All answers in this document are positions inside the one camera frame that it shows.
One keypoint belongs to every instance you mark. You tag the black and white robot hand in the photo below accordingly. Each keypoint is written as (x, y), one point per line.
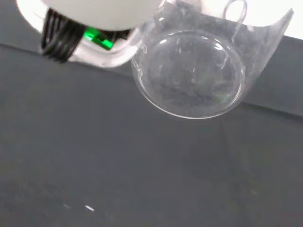
(99, 16)

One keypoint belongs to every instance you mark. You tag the black bench cloth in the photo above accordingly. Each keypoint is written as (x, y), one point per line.
(118, 153)

